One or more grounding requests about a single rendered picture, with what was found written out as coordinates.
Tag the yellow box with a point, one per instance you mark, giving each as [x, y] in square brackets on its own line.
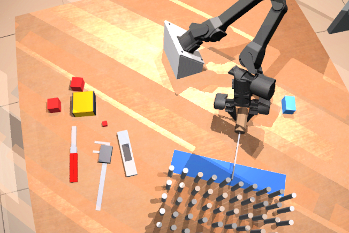
[84, 104]

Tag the small blue block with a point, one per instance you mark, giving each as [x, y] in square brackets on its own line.
[288, 105]

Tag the blue flat strip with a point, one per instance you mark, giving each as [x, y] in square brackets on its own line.
[196, 163]

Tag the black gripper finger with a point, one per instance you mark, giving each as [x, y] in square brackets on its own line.
[232, 113]
[251, 114]

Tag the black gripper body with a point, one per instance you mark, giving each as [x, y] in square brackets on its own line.
[262, 106]

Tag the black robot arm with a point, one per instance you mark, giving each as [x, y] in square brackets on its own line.
[252, 56]

